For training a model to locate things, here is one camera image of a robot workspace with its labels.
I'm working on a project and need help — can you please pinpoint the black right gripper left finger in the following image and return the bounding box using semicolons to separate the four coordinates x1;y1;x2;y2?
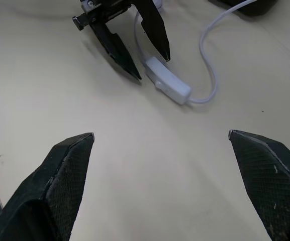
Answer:
0;132;95;241

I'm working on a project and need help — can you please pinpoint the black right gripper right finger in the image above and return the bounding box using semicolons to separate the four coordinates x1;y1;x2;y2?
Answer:
228;129;290;241

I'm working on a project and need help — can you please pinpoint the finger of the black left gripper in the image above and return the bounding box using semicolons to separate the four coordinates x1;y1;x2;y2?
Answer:
130;0;171;62
91;22;143;81

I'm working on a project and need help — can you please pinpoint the black desk lamp base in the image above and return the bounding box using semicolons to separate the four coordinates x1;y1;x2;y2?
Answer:
207;0;278;17

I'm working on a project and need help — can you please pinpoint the white lamp power cord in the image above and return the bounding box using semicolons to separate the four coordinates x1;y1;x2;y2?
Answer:
134;0;257;105

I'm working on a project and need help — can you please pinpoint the white inline cord switch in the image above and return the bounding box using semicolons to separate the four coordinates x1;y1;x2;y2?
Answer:
144;56;192;105

